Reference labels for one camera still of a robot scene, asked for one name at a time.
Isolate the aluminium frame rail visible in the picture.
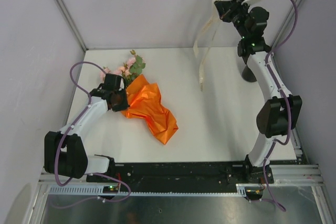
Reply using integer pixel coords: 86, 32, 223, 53
54, 0, 88, 52

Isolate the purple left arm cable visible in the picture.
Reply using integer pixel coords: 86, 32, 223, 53
49, 61, 131, 209

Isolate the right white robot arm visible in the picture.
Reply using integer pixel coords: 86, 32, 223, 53
214, 0, 302, 183

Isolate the black cylindrical vase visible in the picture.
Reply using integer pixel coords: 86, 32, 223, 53
241, 65, 257, 83

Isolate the orange flower bouquet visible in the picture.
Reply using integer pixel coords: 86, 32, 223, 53
100, 50, 179, 145

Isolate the grey slotted cable duct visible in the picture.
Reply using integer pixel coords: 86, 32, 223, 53
48, 185, 246, 197

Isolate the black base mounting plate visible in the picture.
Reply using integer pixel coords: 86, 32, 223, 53
86, 162, 274, 193

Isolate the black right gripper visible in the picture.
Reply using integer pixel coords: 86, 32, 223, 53
214, 0, 250, 39

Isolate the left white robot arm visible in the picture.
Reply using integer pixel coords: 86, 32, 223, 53
44, 74, 129, 182

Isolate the cream printed ribbon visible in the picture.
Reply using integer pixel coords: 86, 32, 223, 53
193, 0, 222, 91

